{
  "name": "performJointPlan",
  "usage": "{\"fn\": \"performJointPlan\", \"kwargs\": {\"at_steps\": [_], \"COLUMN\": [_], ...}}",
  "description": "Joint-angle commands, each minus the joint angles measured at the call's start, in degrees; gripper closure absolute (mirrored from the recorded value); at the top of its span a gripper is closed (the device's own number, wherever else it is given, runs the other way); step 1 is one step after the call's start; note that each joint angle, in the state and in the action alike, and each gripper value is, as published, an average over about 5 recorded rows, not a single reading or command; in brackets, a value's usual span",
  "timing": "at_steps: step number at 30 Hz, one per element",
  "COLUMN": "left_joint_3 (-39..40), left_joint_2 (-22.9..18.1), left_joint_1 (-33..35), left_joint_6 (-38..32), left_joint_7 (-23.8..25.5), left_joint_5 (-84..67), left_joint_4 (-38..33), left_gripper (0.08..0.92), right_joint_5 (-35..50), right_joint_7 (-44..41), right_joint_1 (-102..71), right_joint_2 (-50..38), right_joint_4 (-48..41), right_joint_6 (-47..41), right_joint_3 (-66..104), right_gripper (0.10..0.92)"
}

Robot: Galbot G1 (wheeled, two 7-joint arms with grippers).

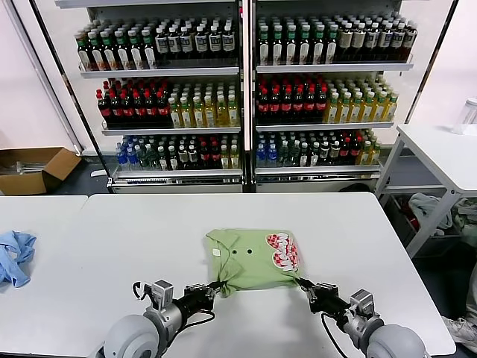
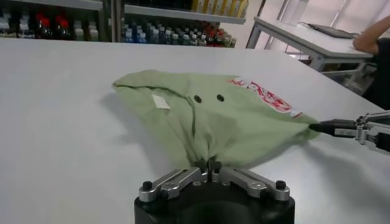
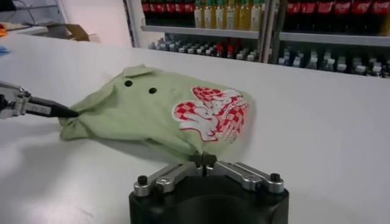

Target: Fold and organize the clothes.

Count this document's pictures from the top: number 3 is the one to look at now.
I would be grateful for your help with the red cap cola bottle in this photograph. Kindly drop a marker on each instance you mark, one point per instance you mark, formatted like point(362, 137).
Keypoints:
point(308, 16)
point(190, 13)
point(182, 13)
point(324, 16)
point(146, 13)
point(155, 13)
point(293, 16)
point(173, 13)
point(164, 13)
point(361, 16)
point(378, 15)
point(342, 16)

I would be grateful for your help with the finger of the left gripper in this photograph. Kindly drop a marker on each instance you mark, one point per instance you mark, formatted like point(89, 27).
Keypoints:
point(55, 109)
point(12, 92)

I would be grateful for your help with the crumpled light blue garment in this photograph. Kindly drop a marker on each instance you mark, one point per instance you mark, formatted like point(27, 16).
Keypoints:
point(3, 50)

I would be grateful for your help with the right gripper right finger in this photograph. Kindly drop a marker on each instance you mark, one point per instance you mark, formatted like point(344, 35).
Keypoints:
point(243, 176)

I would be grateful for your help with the open cardboard box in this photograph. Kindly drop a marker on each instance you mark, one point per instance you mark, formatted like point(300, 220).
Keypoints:
point(73, 32)

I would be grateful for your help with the white drink display shelf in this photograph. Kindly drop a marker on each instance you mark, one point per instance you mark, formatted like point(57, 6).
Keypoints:
point(198, 31)
point(335, 39)

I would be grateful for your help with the light green polo shirt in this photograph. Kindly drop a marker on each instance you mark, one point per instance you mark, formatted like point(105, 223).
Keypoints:
point(137, 115)

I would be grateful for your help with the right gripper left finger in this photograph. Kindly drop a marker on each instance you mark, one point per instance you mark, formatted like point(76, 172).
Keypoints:
point(170, 178)

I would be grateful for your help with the yellow drink bottle green cap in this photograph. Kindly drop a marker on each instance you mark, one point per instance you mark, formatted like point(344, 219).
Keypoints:
point(244, 16)
point(210, 16)
point(232, 16)
point(256, 16)
point(199, 16)
point(220, 16)

